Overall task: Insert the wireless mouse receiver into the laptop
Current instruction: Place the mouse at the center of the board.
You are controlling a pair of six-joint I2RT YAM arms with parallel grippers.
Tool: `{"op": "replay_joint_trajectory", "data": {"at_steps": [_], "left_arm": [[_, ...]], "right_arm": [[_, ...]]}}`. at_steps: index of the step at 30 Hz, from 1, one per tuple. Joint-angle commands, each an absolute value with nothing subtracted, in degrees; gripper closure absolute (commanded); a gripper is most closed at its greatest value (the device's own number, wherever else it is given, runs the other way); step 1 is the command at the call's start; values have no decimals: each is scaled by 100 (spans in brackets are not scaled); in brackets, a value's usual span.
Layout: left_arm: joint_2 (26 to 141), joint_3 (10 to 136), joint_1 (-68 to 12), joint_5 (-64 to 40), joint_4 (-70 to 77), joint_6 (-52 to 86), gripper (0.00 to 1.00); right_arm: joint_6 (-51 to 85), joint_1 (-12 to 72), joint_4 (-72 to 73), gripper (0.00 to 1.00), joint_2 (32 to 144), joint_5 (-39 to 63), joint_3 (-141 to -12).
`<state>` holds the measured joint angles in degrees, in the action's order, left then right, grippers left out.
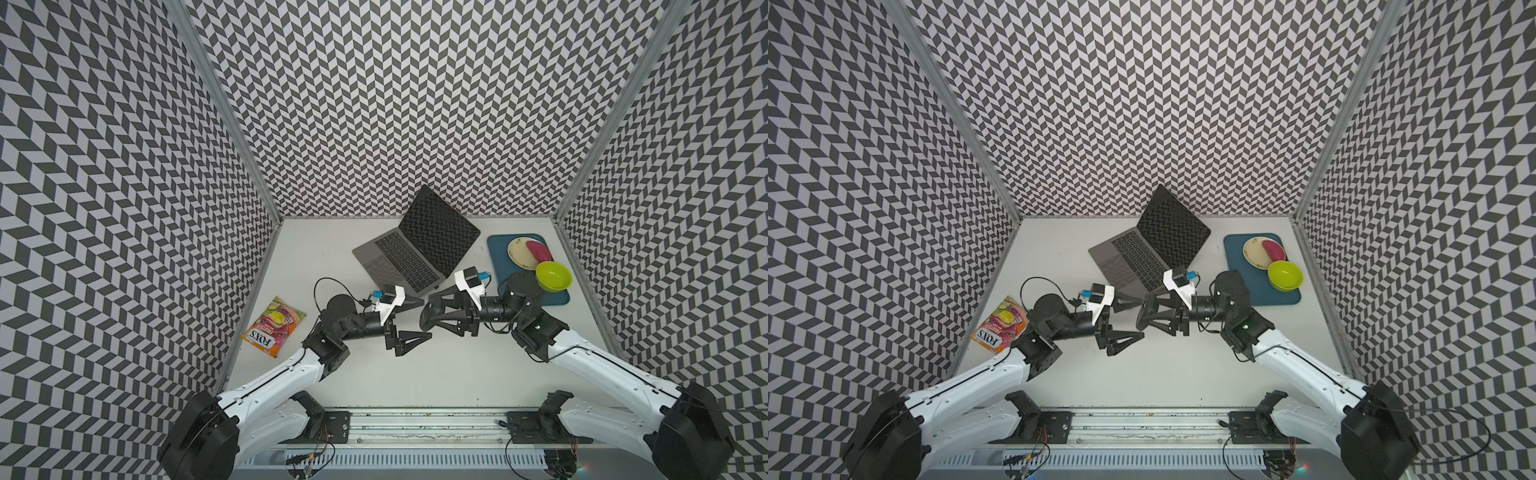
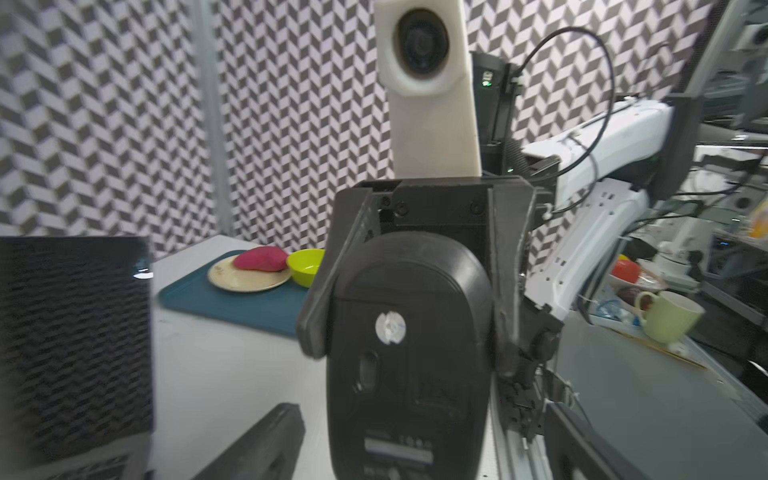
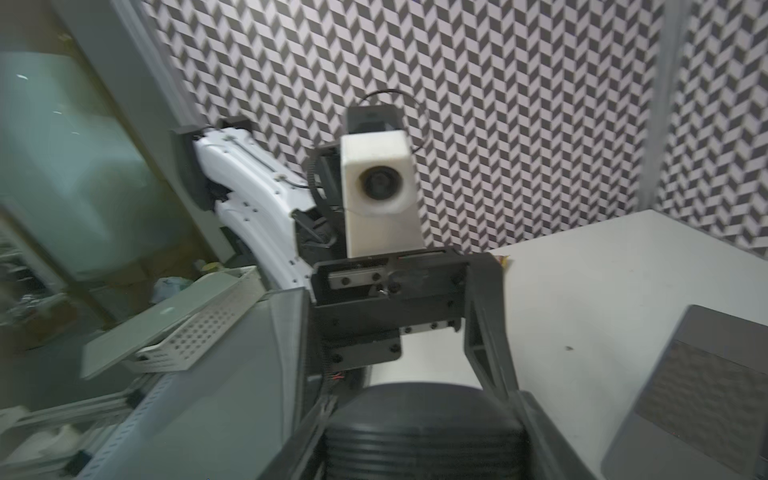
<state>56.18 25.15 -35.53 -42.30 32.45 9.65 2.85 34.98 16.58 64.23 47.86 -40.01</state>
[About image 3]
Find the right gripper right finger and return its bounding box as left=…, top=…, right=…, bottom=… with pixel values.
left=510, top=391, right=596, bottom=480

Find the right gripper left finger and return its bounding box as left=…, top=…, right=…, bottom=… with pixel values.
left=258, top=395, right=336, bottom=480

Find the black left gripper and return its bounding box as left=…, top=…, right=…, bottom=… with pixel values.
left=311, top=249, right=518, bottom=396

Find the black wireless mouse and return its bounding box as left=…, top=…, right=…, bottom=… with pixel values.
left=324, top=382, right=528, bottom=479

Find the grey laptop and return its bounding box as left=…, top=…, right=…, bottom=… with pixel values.
left=601, top=305, right=767, bottom=479

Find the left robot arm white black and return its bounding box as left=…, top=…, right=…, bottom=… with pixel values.
left=171, top=117, right=518, bottom=397

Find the clear acrylic front panel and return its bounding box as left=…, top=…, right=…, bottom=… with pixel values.
left=79, top=289, right=322, bottom=479

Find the perforated white metal tray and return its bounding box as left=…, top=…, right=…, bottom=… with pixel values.
left=79, top=265, right=266, bottom=381

